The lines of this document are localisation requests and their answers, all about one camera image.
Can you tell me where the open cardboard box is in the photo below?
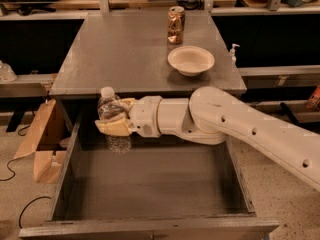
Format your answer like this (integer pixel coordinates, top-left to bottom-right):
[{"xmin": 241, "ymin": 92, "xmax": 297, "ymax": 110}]
[{"xmin": 14, "ymin": 99, "xmax": 67, "ymax": 184}]

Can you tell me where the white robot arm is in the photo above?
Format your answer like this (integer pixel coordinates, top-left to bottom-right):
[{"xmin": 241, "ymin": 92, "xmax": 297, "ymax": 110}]
[{"xmin": 95, "ymin": 87, "xmax": 320, "ymax": 190}]

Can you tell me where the gold crumpled soda can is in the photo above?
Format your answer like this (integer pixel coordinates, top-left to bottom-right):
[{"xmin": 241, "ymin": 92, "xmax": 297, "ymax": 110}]
[{"xmin": 167, "ymin": 6, "xmax": 186, "ymax": 44}]

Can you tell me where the open grey top drawer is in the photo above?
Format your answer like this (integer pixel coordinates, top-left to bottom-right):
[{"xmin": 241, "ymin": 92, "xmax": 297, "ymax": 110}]
[{"xmin": 20, "ymin": 104, "xmax": 279, "ymax": 240}]

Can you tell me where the grey cabinet with top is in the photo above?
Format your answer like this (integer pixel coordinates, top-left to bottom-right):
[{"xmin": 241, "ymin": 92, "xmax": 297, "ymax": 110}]
[{"xmin": 50, "ymin": 9, "xmax": 246, "ymax": 128}]

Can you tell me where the black table leg stand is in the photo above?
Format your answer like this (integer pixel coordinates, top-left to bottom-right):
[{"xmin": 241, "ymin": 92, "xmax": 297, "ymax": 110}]
[{"xmin": 280, "ymin": 102, "xmax": 299, "ymax": 125}]

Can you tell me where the white pump dispenser bottle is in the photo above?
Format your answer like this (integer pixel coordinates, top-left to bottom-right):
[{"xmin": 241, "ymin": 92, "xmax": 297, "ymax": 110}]
[{"xmin": 229, "ymin": 43, "xmax": 240, "ymax": 65}]

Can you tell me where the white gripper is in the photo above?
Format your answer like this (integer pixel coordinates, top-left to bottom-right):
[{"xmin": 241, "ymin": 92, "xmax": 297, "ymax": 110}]
[{"xmin": 95, "ymin": 96, "xmax": 162, "ymax": 138}]

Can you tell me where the orange box at right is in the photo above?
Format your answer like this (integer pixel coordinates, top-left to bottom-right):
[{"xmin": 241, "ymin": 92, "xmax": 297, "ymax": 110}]
[{"xmin": 305, "ymin": 86, "xmax": 320, "ymax": 109}]

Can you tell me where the black cable on floor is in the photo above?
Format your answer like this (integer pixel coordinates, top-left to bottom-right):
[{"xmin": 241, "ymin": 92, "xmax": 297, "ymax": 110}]
[{"xmin": 0, "ymin": 123, "xmax": 52, "ymax": 230}]

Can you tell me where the white ceramic bowl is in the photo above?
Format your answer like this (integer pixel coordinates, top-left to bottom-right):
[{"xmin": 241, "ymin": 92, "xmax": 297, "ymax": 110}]
[{"xmin": 167, "ymin": 46, "xmax": 215, "ymax": 77}]

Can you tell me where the clear plastic water bottle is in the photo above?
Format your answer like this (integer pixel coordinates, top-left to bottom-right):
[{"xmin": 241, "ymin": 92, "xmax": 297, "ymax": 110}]
[{"xmin": 97, "ymin": 87, "xmax": 131, "ymax": 154}]

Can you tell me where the clear plastic container at left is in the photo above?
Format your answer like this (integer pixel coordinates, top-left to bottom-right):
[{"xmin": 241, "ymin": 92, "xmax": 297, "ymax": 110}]
[{"xmin": 0, "ymin": 60, "xmax": 17, "ymax": 82}]

